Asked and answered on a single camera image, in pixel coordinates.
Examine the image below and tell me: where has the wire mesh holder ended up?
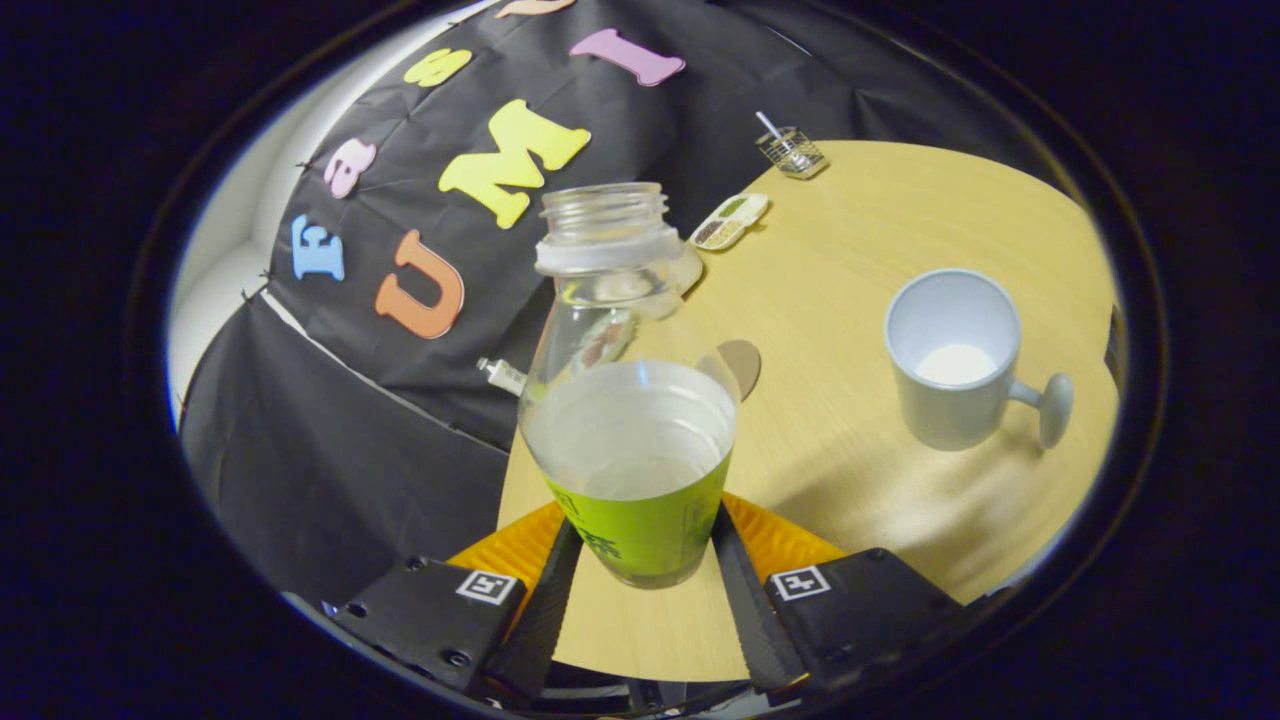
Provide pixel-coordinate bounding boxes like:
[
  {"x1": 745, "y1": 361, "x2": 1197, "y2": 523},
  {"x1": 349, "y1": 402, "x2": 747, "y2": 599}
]
[{"x1": 757, "y1": 125, "x2": 830, "y2": 181}]

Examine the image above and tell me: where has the clear juice bottle green label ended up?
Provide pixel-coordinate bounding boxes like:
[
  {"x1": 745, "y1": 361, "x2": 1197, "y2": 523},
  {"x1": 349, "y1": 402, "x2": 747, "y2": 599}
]
[{"x1": 517, "y1": 182, "x2": 743, "y2": 590}]

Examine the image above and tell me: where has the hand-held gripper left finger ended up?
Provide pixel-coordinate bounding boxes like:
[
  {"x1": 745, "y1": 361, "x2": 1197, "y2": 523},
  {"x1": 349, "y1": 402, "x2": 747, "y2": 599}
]
[{"x1": 325, "y1": 500, "x2": 584, "y2": 701}]

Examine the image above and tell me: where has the white cup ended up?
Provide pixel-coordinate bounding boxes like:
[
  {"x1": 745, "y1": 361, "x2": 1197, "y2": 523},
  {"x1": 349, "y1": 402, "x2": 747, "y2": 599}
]
[{"x1": 884, "y1": 268, "x2": 1076, "y2": 453}]

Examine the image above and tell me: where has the round brown coaster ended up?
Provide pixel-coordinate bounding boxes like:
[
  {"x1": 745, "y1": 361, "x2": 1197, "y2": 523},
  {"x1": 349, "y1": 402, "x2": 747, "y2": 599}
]
[{"x1": 715, "y1": 339, "x2": 763, "y2": 401}]

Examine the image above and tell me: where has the white and green tube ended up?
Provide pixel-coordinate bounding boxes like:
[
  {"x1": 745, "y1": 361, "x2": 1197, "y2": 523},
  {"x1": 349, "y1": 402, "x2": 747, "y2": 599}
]
[{"x1": 476, "y1": 357, "x2": 528, "y2": 397}]

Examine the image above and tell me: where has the white toaster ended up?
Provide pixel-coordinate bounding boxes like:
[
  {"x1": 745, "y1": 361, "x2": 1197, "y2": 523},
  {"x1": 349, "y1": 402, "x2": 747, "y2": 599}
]
[{"x1": 665, "y1": 240, "x2": 705, "y2": 297}]

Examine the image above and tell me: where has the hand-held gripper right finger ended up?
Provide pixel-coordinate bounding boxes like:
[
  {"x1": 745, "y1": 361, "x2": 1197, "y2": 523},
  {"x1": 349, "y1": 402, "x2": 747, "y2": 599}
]
[{"x1": 712, "y1": 492, "x2": 969, "y2": 696}]

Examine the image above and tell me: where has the white divided dish of beans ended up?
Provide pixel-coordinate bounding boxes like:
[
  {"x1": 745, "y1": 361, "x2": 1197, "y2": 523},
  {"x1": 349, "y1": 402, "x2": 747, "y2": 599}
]
[{"x1": 688, "y1": 193, "x2": 771, "y2": 251}]

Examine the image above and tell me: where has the wooden table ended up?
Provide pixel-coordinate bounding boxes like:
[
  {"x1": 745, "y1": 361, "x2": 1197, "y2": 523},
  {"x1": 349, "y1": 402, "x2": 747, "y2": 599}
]
[{"x1": 497, "y1": 140, "x2": 1121, "y2": 684}]

